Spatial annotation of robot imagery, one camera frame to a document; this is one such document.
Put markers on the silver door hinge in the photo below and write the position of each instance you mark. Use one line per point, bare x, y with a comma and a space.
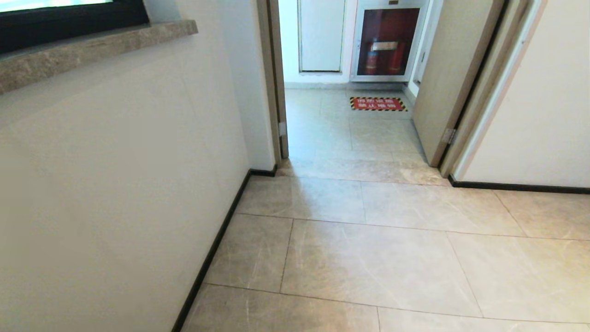
448, 136

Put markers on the beige wooden door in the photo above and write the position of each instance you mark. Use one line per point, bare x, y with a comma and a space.
454, 78

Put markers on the fire extinguisher cabinet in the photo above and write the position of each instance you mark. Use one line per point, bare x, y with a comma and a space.
389, 41

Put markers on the white panel door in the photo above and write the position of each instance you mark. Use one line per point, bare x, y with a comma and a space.
321, 37

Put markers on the stone window sill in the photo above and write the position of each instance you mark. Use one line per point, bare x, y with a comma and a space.
92, 48

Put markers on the red striped floor sticker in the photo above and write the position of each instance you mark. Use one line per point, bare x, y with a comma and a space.
378, 103

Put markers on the black window frame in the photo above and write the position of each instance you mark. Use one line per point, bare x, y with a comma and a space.
69, 16

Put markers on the red fire extinguisher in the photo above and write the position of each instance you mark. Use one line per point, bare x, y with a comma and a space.
372, 60
396, 59

